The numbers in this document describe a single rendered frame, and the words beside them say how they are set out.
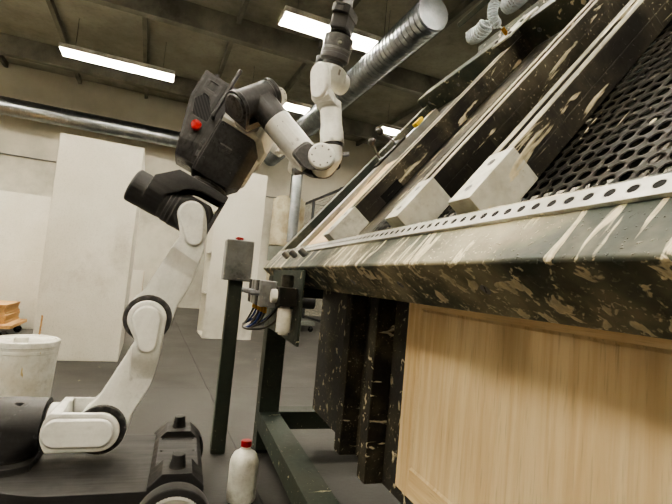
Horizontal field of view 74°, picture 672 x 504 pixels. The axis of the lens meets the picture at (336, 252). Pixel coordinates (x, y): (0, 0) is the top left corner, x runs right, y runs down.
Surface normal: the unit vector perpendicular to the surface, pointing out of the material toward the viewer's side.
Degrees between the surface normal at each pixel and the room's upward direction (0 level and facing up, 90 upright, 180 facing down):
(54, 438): 90
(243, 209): 90
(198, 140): 90
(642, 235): 51
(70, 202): 90
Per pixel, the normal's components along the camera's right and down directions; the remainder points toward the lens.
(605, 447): -0.94, -0.11
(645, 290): -0.67, 0.70
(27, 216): 0.38, -0.03
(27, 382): 0.75, 0.06
